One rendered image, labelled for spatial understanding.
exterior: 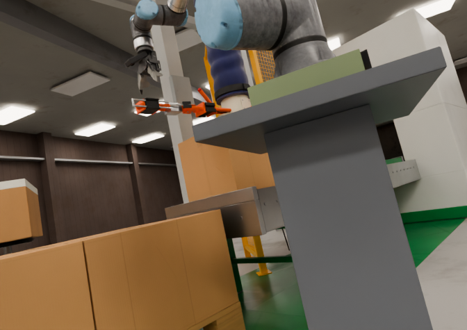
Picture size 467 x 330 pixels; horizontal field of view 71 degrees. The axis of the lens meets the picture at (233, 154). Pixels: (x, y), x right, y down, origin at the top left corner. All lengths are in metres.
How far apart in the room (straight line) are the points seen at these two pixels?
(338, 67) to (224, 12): 0.28
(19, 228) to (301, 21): 2.26
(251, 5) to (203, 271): 1.00
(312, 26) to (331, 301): 0.67
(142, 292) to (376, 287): 0.77
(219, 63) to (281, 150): 1.24
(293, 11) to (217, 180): 0.98
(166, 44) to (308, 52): 2.46
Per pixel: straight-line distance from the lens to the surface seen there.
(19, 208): 2.67
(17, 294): 1.12
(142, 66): 1.66
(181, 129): 2.93
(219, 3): 0.81
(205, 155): 1.70
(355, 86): 0.66
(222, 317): 1.48
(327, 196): 0.77
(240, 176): 1.58
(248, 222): 1.47
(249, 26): 0.83
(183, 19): 1.69
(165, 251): 1.30
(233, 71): 1.95
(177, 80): 3.04
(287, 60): 0.88
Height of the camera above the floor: 0.56
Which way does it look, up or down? 8 degrees up
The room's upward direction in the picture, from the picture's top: 12 degrees counter-clockwise
